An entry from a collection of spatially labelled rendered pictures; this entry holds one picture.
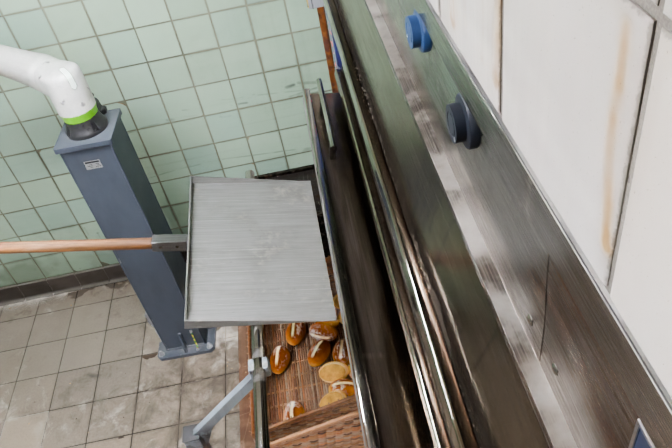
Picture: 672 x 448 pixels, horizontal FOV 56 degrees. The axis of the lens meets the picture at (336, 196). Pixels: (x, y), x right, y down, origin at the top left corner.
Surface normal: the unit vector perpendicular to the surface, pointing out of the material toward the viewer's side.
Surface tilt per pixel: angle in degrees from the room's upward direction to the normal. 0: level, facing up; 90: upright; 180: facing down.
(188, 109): 90
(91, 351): 0
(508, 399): 70
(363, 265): 9
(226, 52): 90
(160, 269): 90
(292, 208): 15
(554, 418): 0
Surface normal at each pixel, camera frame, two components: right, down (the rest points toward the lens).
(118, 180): 0.10, 0.64
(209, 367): -0.15, -0.75
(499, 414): -0.97, -0.07
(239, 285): 0.10, -0.77
